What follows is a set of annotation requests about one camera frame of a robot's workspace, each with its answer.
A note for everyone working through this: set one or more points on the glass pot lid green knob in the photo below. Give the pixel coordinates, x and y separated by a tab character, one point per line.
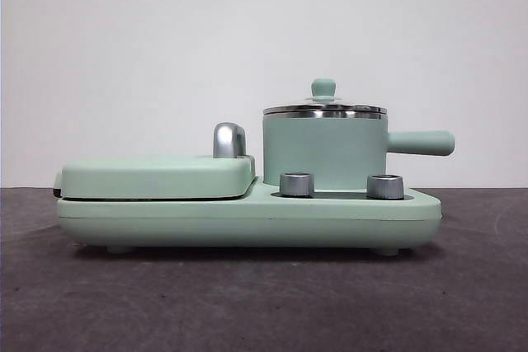
323	88

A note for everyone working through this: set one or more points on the silver control knob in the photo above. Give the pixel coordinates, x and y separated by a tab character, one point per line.
295	184
383	186

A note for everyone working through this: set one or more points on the green breakfast machine base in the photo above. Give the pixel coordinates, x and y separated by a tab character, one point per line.
255	222

